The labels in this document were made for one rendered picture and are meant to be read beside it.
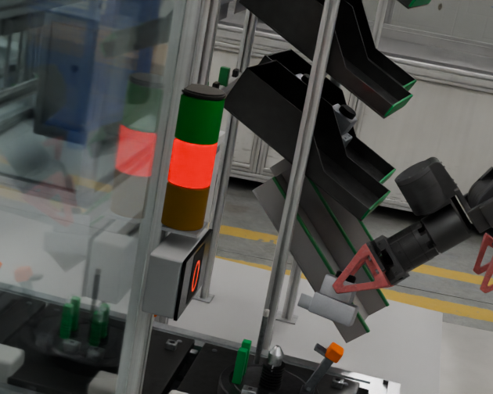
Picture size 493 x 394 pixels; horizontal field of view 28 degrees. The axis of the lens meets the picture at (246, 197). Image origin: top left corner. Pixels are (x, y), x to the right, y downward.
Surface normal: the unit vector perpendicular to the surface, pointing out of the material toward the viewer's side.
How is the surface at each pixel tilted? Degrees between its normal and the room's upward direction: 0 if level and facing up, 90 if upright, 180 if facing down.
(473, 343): 0
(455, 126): 90
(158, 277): 90
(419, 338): 0
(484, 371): 0
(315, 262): 90
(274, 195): 90
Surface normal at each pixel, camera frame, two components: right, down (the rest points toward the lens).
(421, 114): -0.09, 0.29
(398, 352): 0.18, -0.94
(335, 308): -0.23, -0.07
